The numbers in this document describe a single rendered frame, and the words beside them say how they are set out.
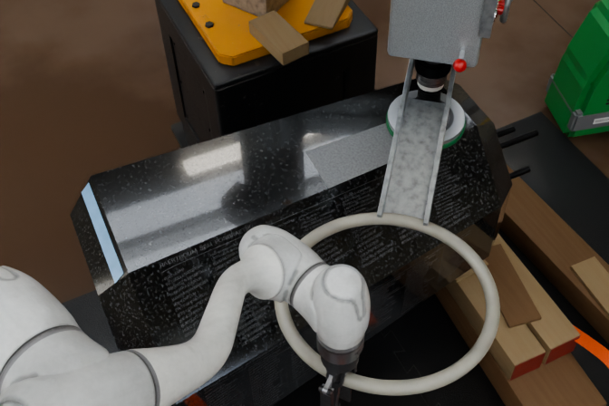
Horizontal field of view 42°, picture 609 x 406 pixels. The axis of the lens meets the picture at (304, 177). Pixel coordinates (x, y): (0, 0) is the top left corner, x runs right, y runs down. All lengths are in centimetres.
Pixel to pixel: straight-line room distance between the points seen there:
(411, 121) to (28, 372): 128
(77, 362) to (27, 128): 267
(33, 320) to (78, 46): 299
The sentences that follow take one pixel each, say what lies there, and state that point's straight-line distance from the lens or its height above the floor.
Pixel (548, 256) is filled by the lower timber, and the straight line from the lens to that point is 296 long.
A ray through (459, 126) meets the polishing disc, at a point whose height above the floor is 88.
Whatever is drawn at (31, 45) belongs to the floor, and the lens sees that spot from 409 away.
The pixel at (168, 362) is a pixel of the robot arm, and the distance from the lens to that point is 113.
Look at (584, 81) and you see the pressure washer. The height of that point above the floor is 30.
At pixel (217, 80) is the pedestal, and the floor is 74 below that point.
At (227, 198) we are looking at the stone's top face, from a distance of 208.
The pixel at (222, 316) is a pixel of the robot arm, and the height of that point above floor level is 137.
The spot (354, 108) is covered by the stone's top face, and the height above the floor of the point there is 85.
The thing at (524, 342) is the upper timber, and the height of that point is 24.
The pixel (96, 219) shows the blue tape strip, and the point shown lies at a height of 83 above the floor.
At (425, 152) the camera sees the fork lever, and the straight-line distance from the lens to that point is 202.
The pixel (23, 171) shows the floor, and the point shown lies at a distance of 349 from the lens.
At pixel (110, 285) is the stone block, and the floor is 80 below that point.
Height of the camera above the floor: 244
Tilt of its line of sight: 49 degrees down
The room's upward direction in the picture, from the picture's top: 2 degrees counter-clockwise
